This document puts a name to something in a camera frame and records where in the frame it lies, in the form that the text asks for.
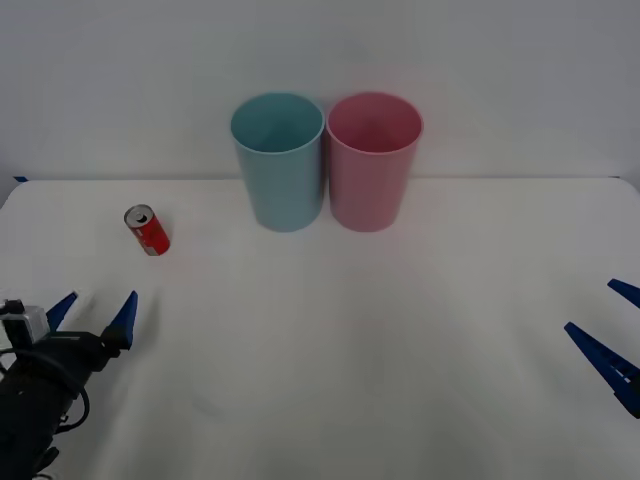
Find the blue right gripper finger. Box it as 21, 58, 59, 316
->
563, 321, 640, 420
606, 278, 640, 302

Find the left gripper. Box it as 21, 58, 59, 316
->
10, 290, 140, 397

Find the red drink can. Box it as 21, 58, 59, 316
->
123, 203, 172, 257

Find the pale blue plastic bin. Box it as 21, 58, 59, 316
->
229, 90, 326, 233

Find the pink plastic bin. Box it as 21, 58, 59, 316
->
325, 91, 425, 233

